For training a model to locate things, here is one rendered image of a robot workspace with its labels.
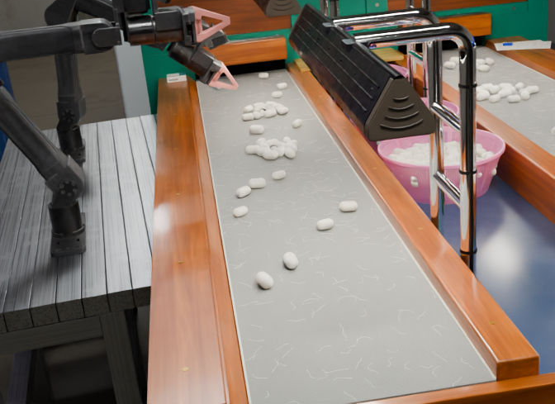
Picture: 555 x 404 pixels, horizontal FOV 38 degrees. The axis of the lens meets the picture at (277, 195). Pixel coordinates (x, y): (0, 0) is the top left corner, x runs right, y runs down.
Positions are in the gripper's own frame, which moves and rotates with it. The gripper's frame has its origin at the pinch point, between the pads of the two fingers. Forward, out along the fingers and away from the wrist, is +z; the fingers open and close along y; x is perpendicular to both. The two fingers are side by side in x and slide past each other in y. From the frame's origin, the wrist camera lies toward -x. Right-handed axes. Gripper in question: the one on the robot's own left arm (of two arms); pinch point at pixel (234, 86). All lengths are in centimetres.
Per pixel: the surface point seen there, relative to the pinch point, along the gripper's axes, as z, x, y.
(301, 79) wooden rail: 19.5, -9.5, 20.2
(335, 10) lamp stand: 8.8, -31.8, -10.7
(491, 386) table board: 21, -7, -136
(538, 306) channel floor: 39, -13, -109
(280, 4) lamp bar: -7.5, -25.9, -32.2
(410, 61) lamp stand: 39, -32, 5
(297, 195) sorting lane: 11, 2, -66
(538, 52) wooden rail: 76, -56, 19
